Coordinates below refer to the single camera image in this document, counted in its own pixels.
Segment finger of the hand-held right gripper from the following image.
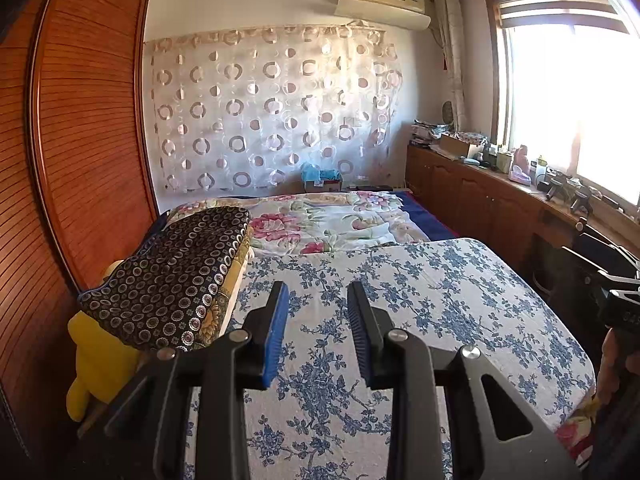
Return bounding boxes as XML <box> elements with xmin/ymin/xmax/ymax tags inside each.
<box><xmin>560</xmin><ymin>245</ymin><xmax>640</xmax><ymax>288</ymax></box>
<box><xmin>571</xmin><ymin>232</ymin><xmax>640</xmax><ymax>268</ymax></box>

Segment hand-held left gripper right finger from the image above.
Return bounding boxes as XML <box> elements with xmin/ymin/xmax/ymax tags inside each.
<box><xmin>346</xmin><ymin>280</ymin><xmax>583</xmax><ymax>480</ymax></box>

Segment navy medallion-print shirt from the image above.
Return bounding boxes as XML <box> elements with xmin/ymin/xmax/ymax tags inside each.
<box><xmin>77</xmin><ymin>206</ymin><xmax>251</xmax><ymax>353</ymax></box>

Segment pink figurine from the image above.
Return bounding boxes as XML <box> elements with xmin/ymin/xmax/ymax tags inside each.
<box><xmin>509</xmin><ymin>144</ymin><xmax>533</xmax><ymax>183</ymax></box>

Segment person's right hand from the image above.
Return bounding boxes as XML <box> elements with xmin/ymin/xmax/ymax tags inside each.
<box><xmin>597</xmin><ymin>329</ymin><xmax>640</xmax><ymax>403</ymax></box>

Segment wooden cabinet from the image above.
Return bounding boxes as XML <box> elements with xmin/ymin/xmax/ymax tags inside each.
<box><xmin>405</xmin><ymin>142</ymin><xmax>640</xmax><ymax>311</ymax></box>

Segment open cardboard box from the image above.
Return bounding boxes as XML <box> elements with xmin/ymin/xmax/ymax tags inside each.
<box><xmin>439</xmin><ymin>132</ymin><xmax>483</xmax><ymax>158</ymax></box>

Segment blue blanket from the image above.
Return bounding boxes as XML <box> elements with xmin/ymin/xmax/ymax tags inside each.
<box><xmin>390</xmin><ymin>187</ymin><xmax>458</xmax><ymax>246</ymax></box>

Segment black tool on stand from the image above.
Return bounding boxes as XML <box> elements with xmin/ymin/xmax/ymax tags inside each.
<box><xmin>545</xmin><ymin>172</ymin><xmax>576</xmax><ymax>201</ymax></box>
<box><xmin>570</xmin><ymin>185</ymin><xmax>598</xmax><ymax>216</ymax></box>

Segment red floral cloth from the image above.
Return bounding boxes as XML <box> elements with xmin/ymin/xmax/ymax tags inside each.
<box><xmin>555</xmin><ymin>395</ymin><xmax>601</xmax><ymax>463</ymax></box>

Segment sheer circle-print curtain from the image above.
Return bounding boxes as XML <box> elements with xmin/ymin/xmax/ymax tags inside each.
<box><xmin>142</xmin><ymin>22</ymin><xmax>403</xmax><ymax>196</ymax></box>

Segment golden pillow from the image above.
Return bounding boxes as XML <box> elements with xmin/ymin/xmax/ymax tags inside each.
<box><xmin>192</xmin><ymin>225</ymin><xmax>256</xmax><ymax>351</ymax></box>

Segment blue floral white cover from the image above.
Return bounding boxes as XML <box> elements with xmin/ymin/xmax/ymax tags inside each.
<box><xmin>182</xmin><ymin>237</ymin><xmax>598</xmax><ymax>480</ymax></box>

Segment window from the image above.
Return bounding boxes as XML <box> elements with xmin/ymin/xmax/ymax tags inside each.
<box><xmin>485</xmin><ymin>0</ymin><xmax>640</xmax><ymax>221</ymax></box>

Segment wooden headboard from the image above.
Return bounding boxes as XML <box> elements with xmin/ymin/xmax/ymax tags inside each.
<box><xmin>0</xmin><ymin>0</ymin><xmax>161</xmax><ymax>461</ymax></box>

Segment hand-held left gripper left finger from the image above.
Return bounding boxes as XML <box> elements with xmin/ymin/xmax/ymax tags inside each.
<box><xmin>102</xmin><ymin>280</ymin><xmax>291</xmax><ymax>480</ymax></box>

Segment small box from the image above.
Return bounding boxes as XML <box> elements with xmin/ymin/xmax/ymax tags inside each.
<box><xmin>302</xmin><ymin>177</ymin><xmax>346</xmax><ymax>193</ymax></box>

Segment yellow plush toy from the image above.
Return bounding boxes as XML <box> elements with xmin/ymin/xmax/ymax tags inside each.
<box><xmin>67</xmin><ymin>260</ymin><xmax>146</xmax><ymax>423</ymax></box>

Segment wall air conditioner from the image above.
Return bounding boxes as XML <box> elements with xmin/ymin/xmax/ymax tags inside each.
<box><xmin>334</xmin><ymin>0</ymin><xmax>432</xmax><ymax>31</ymax></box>

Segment white window curtain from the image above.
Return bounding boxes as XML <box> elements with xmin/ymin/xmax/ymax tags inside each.
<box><xmin>432</xmin><ymin>0</ymin><xmax>468</xmax><ymax>131</ymax></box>

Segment pink floral bed sheet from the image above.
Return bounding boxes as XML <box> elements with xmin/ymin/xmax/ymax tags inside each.
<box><xmin>167</xmin><ymin>190</ymin><xmax>431</xmax><ymax>261</ymax></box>

